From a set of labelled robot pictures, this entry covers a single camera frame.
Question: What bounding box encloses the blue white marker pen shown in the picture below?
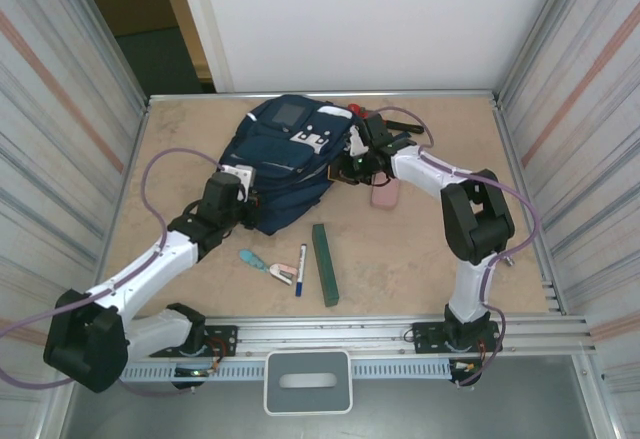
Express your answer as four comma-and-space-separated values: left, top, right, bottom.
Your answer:
294, 242, 309, 298

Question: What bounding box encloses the navy blue backpack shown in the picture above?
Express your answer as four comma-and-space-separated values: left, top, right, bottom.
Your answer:
218, 93, 369, 236

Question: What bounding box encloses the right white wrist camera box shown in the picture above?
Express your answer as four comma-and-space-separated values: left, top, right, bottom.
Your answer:
348, 126, 369, 156

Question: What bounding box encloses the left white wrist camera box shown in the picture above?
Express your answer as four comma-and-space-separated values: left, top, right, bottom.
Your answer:
222, 164, 257, 195

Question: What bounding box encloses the short aluminium frame rail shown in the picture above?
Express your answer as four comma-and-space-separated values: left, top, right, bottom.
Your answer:
147, 89, 501, 106

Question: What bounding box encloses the black controller board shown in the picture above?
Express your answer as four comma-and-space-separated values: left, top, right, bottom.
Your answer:
448, 358, 485, 389
172, 366, 217, 391

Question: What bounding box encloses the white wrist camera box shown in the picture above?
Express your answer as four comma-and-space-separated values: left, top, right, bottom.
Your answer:
222, 164, 257, 195
348, 126, 369, 156

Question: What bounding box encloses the dark green long box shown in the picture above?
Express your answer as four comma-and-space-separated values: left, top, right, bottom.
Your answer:
310, 223, 341, 309

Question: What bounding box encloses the pink pencil case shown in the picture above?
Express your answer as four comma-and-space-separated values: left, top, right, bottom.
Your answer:
369, 178, 402, 209

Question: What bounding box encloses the perforated grey cable duct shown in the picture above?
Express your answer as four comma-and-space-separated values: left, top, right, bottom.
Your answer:
119, 361, 484, 381

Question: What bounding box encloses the red pipe wrench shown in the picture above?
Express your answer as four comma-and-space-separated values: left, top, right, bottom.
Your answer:
348, 102, 425, 136

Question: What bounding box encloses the pink white stapler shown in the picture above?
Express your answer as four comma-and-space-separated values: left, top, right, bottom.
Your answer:
267, 260, 300, 287

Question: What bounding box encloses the long aluminium mounting rail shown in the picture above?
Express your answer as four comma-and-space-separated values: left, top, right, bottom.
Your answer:
58, 314, 599, 355

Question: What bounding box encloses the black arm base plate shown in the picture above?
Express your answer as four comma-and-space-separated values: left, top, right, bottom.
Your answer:
403, 319, 503, 355
149, 325, 239, 359

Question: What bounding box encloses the slotted aluminium side rail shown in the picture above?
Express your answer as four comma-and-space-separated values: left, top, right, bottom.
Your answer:
492, 96, 569, 316

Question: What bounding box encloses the grey box with white rim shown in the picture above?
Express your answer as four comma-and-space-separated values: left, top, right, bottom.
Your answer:
263, 349, 354, 416

